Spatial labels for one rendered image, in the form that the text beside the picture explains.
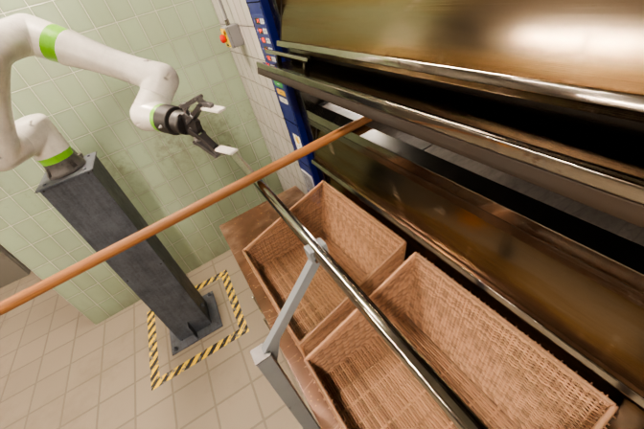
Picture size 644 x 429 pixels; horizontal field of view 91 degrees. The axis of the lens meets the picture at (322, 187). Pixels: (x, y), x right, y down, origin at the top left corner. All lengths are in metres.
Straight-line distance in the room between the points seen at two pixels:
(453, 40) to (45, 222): 2.26
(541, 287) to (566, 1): 0.55
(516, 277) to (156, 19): 1.98
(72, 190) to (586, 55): 1.68
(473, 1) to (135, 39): 1.76
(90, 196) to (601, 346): 1.73
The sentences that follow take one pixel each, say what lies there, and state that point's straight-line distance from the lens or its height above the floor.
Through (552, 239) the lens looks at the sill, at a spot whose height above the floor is 1.16.
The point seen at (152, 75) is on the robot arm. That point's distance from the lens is 1.22.
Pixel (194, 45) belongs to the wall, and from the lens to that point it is 2.14.
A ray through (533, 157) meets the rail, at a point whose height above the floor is 1.42.
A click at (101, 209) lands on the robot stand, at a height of 1.02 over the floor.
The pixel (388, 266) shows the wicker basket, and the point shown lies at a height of 0.79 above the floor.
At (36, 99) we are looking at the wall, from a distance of 2.18.
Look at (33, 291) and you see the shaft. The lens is 1.08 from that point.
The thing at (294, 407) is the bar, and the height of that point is 0.67.
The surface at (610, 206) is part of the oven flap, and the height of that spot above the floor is 1.40.
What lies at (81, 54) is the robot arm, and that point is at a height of 1.61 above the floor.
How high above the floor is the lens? 1.68
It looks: 35 degrees down
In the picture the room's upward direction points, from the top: 16 degrees counter-clockwise
